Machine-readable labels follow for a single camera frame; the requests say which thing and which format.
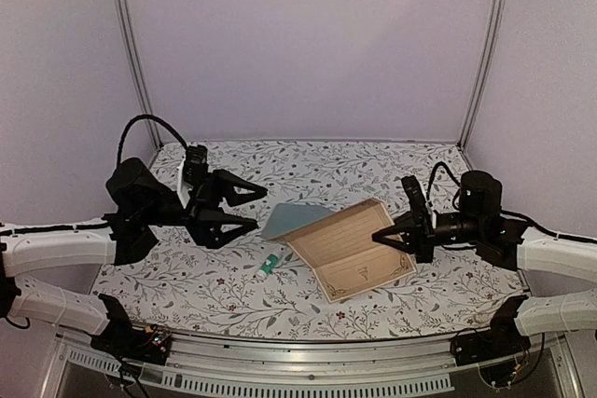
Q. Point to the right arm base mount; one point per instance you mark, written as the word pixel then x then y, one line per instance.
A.
pixel 490 347

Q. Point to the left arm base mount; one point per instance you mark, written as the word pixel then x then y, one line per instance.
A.
pixel 123 341

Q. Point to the aluminium frame post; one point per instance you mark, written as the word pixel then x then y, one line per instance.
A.
pixel 482 74
pixel 132 54

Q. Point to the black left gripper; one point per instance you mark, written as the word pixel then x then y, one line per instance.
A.
pixel 205 216

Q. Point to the green white glue stick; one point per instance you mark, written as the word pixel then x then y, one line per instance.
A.
pixel 268 265

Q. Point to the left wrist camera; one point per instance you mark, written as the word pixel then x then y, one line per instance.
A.
pixel 191 172

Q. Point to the aluminium front rail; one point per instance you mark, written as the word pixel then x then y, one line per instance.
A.
pixel 226 366

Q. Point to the beige letter paper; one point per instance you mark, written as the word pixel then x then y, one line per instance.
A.
pixel 342 255

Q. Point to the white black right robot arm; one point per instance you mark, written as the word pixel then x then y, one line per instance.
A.
pixel 507 240

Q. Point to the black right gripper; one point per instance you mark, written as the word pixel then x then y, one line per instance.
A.
pixel 418 240

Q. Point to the left aluminium frame post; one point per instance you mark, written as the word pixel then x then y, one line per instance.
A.
pixel 132 54

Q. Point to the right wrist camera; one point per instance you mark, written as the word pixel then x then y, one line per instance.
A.
pixel 419 209

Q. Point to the teal envelope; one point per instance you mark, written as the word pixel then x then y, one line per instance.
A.
pixel 287 217

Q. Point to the floral patterned table mat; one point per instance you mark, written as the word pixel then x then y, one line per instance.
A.
pixel 311 271

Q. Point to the right aluminium frame post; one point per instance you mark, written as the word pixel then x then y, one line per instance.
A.
pixel 482 74

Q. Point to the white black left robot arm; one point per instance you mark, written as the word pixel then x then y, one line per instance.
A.
pixel 122 238

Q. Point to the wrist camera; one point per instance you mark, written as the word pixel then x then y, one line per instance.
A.
pixel 191 172
pixel 419 209

